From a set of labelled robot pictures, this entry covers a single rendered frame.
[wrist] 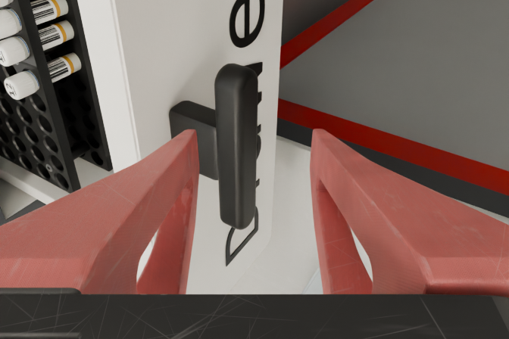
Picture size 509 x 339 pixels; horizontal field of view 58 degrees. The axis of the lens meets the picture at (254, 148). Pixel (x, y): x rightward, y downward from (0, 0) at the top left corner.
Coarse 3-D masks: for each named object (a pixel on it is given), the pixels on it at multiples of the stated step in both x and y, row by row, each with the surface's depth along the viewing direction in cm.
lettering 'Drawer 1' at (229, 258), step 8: (240, 0) 20; (248, 0) 20; (264, 0) 22; (232, 8) 20; (248, 8) 21; (264, 8) 22; (232, 16) 20; (248, 16) 21; (232, 24) 20; (248, 24) 21; (232, 32) 20; (248, 32) 21; (256, 32) 22; (232, 40) 20; (240, 40) 21; (248, 40) 22; (248, 64) 22; (256, 64) 23; (256, 72) 23; (256, 184) 28; (256, 208) 29; (256, 216) 29; (256, 224) 30; (232, 232) 27; (248, 240) 30; (240, 248) 29; (232, 256) 28
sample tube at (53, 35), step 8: (56, 24) 25; (64, 24) 25; (40, 32) 24; (48, 32) 24; (56, 32) 24; (64, 32) 25; (72, 32) 25; (8, 40) 23; (16, 40) 23; (48, 40) 24; (56, 40) 25; (64, 40) 25; (0, 48) 22; (8, 48) 22; (16, 48) 23; (24, 48) 23; (0, 56) 23; (8, 56) 23; (16, 56) 23; (24, 56) 23; (8, 64) 23
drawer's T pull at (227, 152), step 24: (240, 72) 15; (216, 96) 16; (240, 96) 16; (192, 120) 18; (216, 120) 17; (240, 120) 16; (216, 144) 17; (240, 144) 17; (216, 168) 18; (240, 168) 17; (240, 192) 18; (240, 216) 19
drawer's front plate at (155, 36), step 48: (96, 0) 14; (144, 0) 15; (192, 0) 17; (96, 48) 16; (144, 48) 16; (192, 48) 18; (240, 48) 21; (144, 96) 17; (192, 96) 19; (144, 144) 18; (240, 240) 29; (192, 288) 25
